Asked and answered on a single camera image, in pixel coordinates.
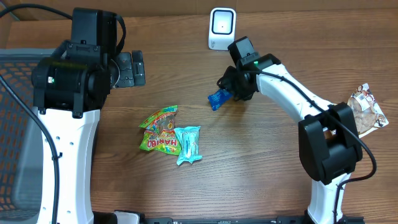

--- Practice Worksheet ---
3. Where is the blue snack packet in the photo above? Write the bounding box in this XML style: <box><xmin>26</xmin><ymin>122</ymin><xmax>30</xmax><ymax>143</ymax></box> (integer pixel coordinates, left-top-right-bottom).
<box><xmin>208</xmin><ymin>89</ymin><xmax>233</xmax><ymax>111</ymax></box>

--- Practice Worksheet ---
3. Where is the green Haribo gummy bag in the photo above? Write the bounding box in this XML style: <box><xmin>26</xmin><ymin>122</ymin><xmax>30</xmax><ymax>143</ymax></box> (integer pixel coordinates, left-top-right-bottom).
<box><xmin>139</xmin><ymin>105</ymin><xmax>182</xmax><ymax>156</ymax></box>

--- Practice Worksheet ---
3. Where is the mint green tissue packet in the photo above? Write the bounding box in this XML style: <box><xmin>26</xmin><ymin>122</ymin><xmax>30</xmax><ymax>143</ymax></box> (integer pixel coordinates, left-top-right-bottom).
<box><xmin>174</xmin><ymin>126</ymin><xmax>202</xmax><ymax>166</ymax></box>

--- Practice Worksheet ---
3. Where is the beige dried mushroom bag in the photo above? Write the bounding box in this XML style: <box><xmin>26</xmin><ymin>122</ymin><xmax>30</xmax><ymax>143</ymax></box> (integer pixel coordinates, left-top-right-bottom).
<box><xmin>347</xmin><ymin>83</ymin><xmax>389</xmax><ymax>138</ymax></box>

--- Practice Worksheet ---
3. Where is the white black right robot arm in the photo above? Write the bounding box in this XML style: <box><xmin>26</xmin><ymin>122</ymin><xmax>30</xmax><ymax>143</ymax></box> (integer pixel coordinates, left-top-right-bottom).
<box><xmin>217</xmin><ymin>37</ymin><xmax>363</xmax><ymax>223</ymax></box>

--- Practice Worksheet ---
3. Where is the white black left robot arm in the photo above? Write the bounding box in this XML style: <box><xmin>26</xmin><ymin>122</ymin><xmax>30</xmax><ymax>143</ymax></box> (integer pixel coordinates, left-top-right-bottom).
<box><xmin>32</xmin><ymin>8</ymin><xmax>145</xmax><ymax>224</ymax></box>

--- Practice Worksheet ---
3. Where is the white barcode scanner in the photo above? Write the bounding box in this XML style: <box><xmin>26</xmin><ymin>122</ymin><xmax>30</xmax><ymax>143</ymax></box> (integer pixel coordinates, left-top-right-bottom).
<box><xmin>208</xmin><ymin>7</ymin><xmax>236</xmax><ymax>51</ymax></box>

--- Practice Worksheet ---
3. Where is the grey plastic lattice basket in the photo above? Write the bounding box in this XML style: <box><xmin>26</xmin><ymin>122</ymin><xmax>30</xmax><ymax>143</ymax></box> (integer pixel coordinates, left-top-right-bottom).
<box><xmin>1</xmin><ymin>49</ymin><xmax>53</xmax><ymax>223</ymax></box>

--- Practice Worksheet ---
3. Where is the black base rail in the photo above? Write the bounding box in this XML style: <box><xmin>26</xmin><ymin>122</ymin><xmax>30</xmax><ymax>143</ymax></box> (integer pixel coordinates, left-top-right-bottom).
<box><xmin>142</xmin><ymin>216</ymin><xmax>365</xmax><ymax>224</ymax></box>

